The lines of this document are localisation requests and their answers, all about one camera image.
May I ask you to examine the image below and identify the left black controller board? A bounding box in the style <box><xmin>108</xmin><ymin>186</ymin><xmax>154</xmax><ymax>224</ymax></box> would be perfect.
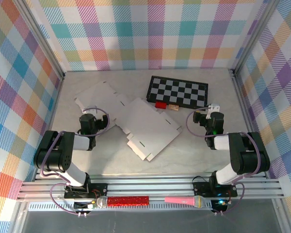
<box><xmin>73</xmin><ymin>200</ymin><xmax>97</xmax><ymax>212</ymax></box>

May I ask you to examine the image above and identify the white cardboard box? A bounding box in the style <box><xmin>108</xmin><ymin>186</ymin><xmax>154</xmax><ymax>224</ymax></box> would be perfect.
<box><xmin>115</xmin><ymin>97</ymin><xmax>183</xmax><ymax>162</ymax></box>
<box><xmin>74</xmin><ymin>81</ymin><xmax>136</xmax><ymax>127</ymax></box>

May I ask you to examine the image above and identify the left aluminium side rail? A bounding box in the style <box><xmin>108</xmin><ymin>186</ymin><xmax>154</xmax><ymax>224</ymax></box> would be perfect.
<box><xmin>33</xmin><ymin>72</ymin><xmax>66</xmax><ymax>182</ymax></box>

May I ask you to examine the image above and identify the right aluminium corner post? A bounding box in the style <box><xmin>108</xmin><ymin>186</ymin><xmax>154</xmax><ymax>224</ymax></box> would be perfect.
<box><xmin>229</xmin><ymin>0</ymin><xmax>282</xmax><ymax>77</ymax></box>

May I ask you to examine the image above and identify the white slotted cable tray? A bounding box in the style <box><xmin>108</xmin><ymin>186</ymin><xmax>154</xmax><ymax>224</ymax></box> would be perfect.
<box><xmin>28</xmin><ymin>202</ymin><xmax>213</xmax><ymax>212</ymax></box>

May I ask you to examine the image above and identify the aluminium corner post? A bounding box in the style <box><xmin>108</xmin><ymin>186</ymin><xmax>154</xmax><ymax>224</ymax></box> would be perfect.
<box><xmin>229</xmin><ymin>0</ymin><xmax>282</xmax><ymax>77</ymax></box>
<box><xmin>13</xmin><ymin>0</ymin><xmax>66</xmax><ymax>80</ymax></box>

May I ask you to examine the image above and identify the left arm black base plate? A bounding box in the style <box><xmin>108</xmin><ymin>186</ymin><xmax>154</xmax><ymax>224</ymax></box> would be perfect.
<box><xmin>64</xmin><ymin>183</ymin><xmax>109</xmax><ymax>199</ymax></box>

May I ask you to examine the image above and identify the black controller board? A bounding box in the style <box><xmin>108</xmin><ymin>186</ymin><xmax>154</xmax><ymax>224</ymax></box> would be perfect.
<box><xmin>211</xmin><ymin>198</ymin><xmax>228</xmax><ymax>212</ymax></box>
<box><xmin>73</xmin><ymin>200</ymin><xmax>97</xmax><ymax>212</ymax></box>

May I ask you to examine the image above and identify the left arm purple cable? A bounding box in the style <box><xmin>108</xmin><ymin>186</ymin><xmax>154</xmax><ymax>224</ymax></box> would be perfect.
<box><xmin>40</xmin><ymin>107</ymin><xmax>111</xmax><ymax>216</ymax></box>

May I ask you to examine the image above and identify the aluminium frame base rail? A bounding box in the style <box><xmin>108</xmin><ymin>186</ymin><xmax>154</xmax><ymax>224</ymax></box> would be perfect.
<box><xmin>16</xmin><ymin>172</ymin><xmax>285</xmax><ymax>202</ymax></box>

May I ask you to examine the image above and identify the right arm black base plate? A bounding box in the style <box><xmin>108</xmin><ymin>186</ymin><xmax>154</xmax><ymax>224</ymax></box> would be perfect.
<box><xmin>193</xmin><ymin>181</ymin><xmax>238</xmax><ymax>198</ymax></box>

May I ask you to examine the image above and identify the right black controller board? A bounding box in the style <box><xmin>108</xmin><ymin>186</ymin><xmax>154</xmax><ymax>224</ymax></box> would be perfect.
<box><xmin>211</xmin><ymin>198</ymin><xmax>228</xmax><ymax>212</ymax></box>

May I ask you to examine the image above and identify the pink toy microphone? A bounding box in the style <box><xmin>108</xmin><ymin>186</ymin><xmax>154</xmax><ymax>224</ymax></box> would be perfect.
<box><xmin>164</xmin><ymin>195</ymin><xmax>206</xmax><ymax>209</ymax></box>

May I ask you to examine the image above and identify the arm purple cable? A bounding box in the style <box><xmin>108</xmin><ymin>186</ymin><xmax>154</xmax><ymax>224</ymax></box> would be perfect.
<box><xmin>40</xmin><ymin>107</ymin><xmax>111</xmax><ymax>216</ymax></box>
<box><xmin>186</xmin><ymin>108</ymin><xmax>263</xmax><ymax>216</ymax></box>

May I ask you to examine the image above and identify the red glitter toy microphone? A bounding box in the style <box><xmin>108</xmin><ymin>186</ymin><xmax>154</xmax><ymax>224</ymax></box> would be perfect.
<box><xmin>96</xmin><ymin>195</ymin><xmax>150</xmax><ymax>209</ymax></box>

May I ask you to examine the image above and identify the left aluminium corner post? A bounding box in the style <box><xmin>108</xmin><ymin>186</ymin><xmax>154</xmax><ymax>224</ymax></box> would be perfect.
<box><xmin>13</xmin><ymin>0</ymin><xmax>66</xmax><ymax>80</ymax></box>

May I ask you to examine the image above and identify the right aluminium side rail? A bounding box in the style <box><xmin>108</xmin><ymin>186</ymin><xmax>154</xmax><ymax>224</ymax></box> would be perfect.
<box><xmin>231</xmin><ymin>69</ymin><xmax>269</xmax><ymax>180</ymax></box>

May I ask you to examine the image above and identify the aluminium side rail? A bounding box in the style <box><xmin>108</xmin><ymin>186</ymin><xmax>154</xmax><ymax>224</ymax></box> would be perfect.
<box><xmin>231</xmin><ymin>69</ymin><xmax>269</xmax><ymax>180</ymax></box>
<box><xmin>33</xmin><ymin>72</ymin><xmax>66</xmax><ymax>182</ymax></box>

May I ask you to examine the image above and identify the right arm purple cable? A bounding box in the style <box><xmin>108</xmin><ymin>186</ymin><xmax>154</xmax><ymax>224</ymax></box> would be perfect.
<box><xmin>186</xmin><ymin>108</ymin><xmax>263</xmax><ymax>216</ymax></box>

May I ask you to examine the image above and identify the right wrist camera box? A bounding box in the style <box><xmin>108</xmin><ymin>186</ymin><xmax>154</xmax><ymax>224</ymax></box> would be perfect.
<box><xmin>205</xmin><ymin>103</ymin><xmax>221</xmax><ymax>119</ymax></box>

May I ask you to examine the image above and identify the black grey checkerboard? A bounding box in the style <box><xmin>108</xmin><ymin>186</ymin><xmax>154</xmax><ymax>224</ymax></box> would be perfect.
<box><xmin>145</xmin><ymin>75</ymin><xmax>209</xmax><ymax>109</ymax></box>

